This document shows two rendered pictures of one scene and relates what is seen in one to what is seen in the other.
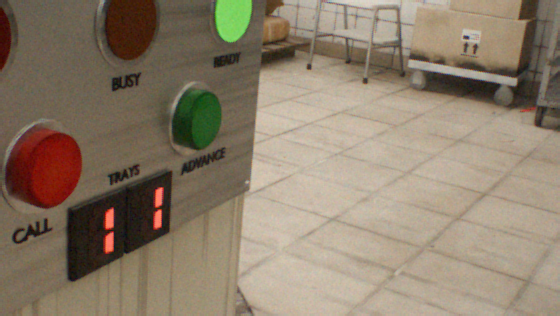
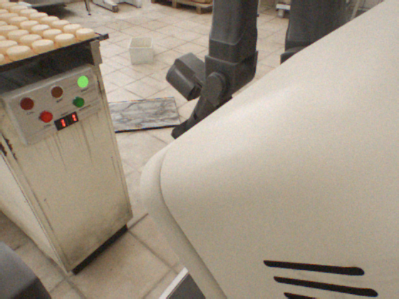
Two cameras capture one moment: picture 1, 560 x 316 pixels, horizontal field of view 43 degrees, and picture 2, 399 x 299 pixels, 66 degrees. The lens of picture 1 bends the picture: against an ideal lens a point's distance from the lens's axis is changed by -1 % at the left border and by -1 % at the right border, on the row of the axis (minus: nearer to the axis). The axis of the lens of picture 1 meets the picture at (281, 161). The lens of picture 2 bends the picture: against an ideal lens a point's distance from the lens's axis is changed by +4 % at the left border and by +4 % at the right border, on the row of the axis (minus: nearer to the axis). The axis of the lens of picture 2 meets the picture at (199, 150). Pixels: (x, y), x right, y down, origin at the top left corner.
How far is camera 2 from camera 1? 65 cm
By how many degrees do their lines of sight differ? 22
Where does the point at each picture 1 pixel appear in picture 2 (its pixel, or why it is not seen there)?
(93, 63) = (51, 100)
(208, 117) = (80, 102)
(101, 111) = (55, 106)
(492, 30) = not seen: outside the picture
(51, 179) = (46, 119)
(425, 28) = not seen: outside the picture
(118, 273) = (75, 127)
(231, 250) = (107, 118)
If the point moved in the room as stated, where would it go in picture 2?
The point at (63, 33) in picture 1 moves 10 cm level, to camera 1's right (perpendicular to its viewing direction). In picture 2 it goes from (43, 97) to (80, 101)
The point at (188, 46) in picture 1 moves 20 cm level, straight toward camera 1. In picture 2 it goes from (73, 90) to (40, 132)
